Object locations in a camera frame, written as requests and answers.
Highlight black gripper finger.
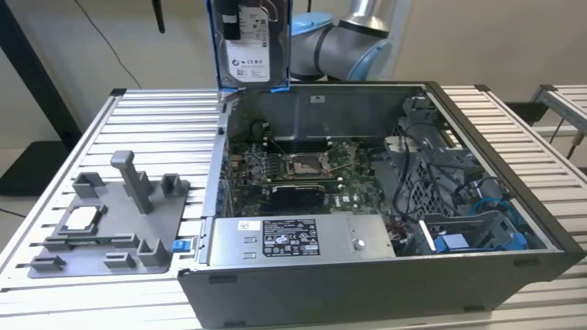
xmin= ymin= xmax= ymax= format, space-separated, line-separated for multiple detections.
xmin=215 ymin=0 xmax=246 ymax=41

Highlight hard disk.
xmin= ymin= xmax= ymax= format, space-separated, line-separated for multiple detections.
xmin=433 ymin=233 xmax=527 ymax=255
xmin=208 ymin=0 xmax=293 ymax=94

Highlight black hanging antenna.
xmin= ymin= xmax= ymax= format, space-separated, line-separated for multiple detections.
xmin=151 ymin=0 xmax=166 ymax=34

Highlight CPU socket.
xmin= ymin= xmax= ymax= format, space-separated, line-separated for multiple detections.
xmin=286 ymin=153 xmax=334 ymax=176

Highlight RAM slot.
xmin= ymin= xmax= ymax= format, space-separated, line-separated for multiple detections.
xmin=264 ymin=174 xmax=339 ymax=183

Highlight green motherboard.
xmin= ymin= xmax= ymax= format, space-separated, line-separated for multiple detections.
xmin=224 ymin=120 xmax=391 ymax=217

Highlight black graphics card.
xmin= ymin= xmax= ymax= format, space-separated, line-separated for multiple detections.
xmin=270 ymin=184 xmax=325 ymax=211

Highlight grey plastic parts rack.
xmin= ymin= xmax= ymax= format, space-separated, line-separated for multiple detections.
xmin=27 ymin=150 xmax=192 ymax=279

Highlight grey metal drive cage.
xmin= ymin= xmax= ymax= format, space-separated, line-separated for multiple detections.
xmin=383 ymin=96 xmax=533 ymax=257

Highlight silver power supply unit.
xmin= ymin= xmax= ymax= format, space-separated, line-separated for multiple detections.
xmin=202 ymin=214 xmax=398 ymax=268

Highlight silver CPU chip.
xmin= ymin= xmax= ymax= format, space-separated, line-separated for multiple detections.
xmin=58 ymin=206 xmax=107 ymax=234

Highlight green RAM stick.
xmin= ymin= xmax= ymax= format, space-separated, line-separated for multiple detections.
xmin=43 ymin=235 xmax=142 ymax=248

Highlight aluminium slat side table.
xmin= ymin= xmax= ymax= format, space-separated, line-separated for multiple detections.
xmin=530 ymin=84 xmax=587 ymax=138

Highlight black open PC case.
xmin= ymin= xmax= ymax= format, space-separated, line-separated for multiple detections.
xmin=176 ymin=80 xmax=583 ymax=329

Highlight thin black wall cable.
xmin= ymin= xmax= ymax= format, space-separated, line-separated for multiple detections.
xmin=84 ymin=0 xmax=143 ymax=89

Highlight black stand with base plate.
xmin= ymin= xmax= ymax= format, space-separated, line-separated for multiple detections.
xmin=0 ymin=0 xmax=82 ymax=197

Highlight blue wire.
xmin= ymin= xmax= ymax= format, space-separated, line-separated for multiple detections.
xmin=471 ymin=177 xmax=519 ymax=224

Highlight black hanging cable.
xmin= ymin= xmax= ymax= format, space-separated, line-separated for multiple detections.
xmin=553 ymin=118 xmax=585 ymax=161

